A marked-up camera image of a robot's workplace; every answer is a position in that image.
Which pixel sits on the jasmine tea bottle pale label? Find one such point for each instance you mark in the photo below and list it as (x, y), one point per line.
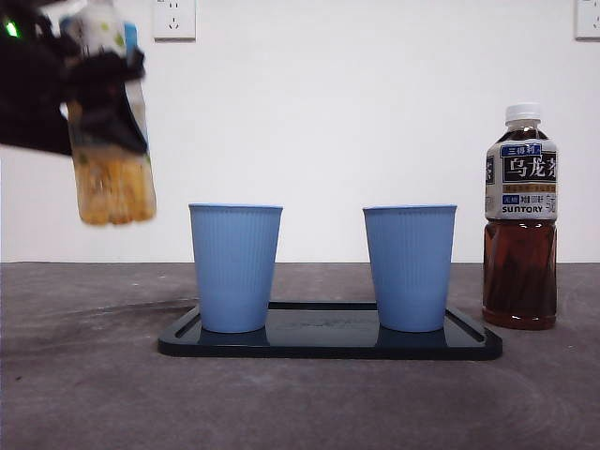
(115, 187)

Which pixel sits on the dark glossy tray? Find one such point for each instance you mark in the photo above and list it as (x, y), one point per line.
(323, 340)

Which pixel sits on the blue ribbed cup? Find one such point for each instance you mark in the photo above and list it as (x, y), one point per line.
(234, 267)
(410, 267)

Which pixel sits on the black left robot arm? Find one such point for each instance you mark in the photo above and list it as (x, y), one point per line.
(28, 94)

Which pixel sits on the white wall socket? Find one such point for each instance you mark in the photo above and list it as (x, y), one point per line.
(174, 19)
(588, 19)

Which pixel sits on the dark oolong tea bottle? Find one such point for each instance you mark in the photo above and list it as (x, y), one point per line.
(520, 262)

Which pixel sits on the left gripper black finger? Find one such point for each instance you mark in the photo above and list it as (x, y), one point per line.
(105, 70)
(110, 119)

